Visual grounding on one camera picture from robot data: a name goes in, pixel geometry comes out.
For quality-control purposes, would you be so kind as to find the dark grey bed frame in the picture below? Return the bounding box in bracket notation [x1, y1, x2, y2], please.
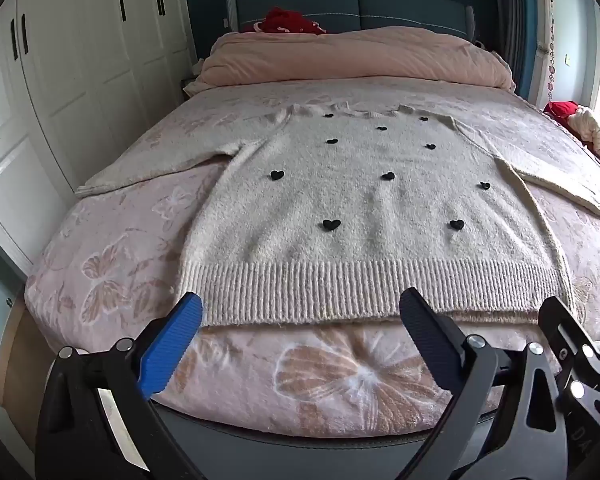
[150, 399, 506, 450]

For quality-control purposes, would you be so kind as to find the pink folded duvet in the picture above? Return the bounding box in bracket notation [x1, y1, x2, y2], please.
[182, 25, 516, 98]

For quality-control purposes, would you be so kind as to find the white wardrobe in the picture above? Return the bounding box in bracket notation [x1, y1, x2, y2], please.
[0, 0, 197, 278]

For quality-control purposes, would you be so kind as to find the cream sweater with black hearts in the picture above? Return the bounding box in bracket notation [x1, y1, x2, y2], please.
[75, 102, 600, 328]

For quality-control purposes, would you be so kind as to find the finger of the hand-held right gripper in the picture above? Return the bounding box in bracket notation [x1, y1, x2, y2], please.
[538, 296, 600, 403]

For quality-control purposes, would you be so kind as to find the cream crumpled cloth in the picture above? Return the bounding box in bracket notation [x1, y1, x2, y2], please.
[567, 107, 600, 177]

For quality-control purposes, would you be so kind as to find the small red cloth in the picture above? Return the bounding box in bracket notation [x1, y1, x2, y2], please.
[544, 101, 581, 128]

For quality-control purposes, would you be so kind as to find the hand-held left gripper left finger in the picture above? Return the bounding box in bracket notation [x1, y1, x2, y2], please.
[34, 291, 203, 480]

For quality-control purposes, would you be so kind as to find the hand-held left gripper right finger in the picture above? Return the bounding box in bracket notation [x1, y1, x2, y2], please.
[395, 287, 570, 480]

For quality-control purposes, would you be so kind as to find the blue padded headboard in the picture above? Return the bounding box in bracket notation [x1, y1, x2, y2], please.
[225, 0, 476, 43]

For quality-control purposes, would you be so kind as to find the grey-blue curtain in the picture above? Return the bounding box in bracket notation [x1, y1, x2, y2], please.
[495, 0, 539, 107]

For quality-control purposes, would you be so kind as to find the pink butterfly blanket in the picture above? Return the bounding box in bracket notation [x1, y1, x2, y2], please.
[24, 80, 600, 438]

